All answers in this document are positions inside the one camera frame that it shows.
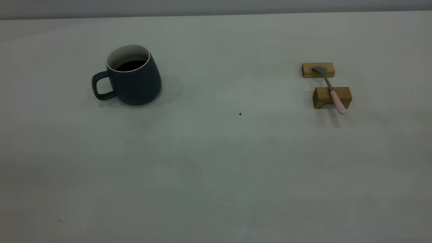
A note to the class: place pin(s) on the dark grey ceramic mug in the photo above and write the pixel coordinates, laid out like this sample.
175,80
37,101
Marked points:
138,87

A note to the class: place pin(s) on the flat rectangular wooden block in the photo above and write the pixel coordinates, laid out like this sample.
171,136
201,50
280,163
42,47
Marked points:
308,70

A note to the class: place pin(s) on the arched wooden block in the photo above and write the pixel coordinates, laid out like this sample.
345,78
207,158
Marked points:
322,96

